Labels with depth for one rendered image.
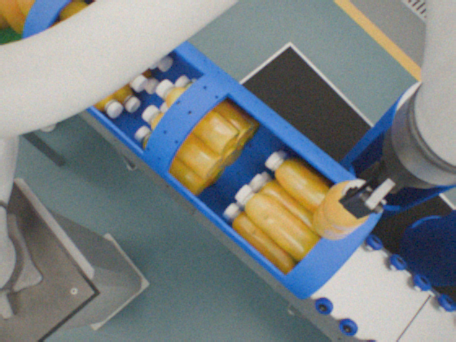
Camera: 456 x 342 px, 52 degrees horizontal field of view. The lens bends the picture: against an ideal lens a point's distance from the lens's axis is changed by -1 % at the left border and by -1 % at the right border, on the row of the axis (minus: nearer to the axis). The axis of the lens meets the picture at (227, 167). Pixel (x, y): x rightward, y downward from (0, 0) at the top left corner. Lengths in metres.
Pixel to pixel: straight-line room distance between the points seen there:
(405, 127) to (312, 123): 1.76
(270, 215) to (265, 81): 1.28
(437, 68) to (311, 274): 0.67
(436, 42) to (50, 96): 0.26
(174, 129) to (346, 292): 0.60
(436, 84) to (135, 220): 1.93
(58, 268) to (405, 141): 0.88
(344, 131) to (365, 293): 1.07
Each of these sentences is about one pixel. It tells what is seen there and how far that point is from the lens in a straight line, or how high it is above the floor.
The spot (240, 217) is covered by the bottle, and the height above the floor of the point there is 1.08.
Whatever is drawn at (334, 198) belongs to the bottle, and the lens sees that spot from 0.70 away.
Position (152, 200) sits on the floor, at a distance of 2.19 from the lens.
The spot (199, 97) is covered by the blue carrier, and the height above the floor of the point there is 1.23.
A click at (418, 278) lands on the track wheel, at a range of 1.25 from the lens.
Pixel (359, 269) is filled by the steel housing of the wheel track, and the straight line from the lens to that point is 1.26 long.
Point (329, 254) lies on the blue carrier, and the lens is 0.93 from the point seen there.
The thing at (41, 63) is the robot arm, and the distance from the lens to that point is 0.34.
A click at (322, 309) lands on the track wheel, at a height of 0.97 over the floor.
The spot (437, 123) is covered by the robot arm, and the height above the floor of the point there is 1.83.
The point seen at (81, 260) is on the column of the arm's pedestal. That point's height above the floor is 1.00.
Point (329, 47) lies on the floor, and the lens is 2.52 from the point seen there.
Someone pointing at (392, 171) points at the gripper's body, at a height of 1.70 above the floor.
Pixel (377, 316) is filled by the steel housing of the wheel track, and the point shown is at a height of 0.93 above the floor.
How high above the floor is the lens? 2.13
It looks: 75 degrees down
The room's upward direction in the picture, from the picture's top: 4 degrees clockwise
